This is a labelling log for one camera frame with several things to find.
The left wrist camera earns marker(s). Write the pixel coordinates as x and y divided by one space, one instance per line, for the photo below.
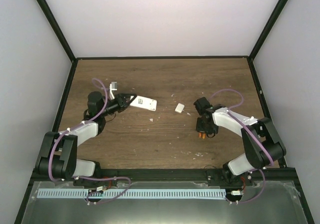
112 89

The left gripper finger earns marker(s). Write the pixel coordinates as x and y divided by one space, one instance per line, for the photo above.
125 102
128 95

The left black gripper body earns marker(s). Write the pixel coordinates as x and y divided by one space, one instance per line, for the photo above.
116 107

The white battery cover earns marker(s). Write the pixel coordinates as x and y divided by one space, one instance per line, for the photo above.
179 108

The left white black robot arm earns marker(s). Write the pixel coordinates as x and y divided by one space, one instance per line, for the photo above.
57 157

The white remote control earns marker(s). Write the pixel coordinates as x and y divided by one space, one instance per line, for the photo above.
143 103

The black front frame rail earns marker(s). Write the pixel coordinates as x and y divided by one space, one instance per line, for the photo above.
214 176

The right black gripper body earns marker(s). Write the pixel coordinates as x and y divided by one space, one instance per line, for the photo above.
208 128

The light blue slotted cable duct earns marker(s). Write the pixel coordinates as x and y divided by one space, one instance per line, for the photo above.
210 194

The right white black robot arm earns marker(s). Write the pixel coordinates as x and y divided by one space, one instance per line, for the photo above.
261 142

